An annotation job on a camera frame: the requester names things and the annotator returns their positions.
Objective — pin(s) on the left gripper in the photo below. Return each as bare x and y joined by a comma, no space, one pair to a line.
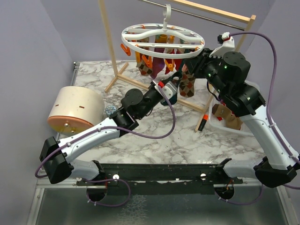
153,84

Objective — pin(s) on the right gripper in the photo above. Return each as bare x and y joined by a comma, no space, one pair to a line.
195,64

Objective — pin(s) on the beige argyle sock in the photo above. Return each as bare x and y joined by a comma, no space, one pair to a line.
186,86
142,66

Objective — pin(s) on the white round clip hanger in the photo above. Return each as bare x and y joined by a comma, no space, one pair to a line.
154,39

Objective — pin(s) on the wooden hanger rack frame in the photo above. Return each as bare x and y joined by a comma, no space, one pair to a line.
118,74

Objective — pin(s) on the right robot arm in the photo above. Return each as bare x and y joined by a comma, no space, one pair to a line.
227,75

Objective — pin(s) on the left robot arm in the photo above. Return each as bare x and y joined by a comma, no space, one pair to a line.
60,158

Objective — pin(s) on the pink clothespin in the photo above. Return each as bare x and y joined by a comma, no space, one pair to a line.
184,69

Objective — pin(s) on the red beige reindeer sock back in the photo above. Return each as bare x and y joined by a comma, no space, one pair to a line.
178,62

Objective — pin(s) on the red beige reindeer sock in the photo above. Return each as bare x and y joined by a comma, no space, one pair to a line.
168,51
178,62

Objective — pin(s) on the red beige reindeer sock front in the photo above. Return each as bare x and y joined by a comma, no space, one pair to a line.
168,51

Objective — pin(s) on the purple yellow striped sock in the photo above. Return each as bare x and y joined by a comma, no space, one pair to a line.
158,63

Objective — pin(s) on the yellow orange clothespin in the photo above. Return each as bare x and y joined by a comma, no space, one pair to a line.
147,60

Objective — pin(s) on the black orange highlighter marker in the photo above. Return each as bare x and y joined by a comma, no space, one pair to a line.
203,122

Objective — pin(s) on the white plastic basket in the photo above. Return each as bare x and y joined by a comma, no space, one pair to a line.
220,123

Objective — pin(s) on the plain tan sock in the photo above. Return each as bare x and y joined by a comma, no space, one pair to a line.
231,121

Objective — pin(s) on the blue patterned round tin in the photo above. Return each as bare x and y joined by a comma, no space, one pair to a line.
110,109

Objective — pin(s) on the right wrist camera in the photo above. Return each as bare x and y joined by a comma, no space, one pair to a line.
227,45

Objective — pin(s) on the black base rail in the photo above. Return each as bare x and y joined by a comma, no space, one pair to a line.
161,179

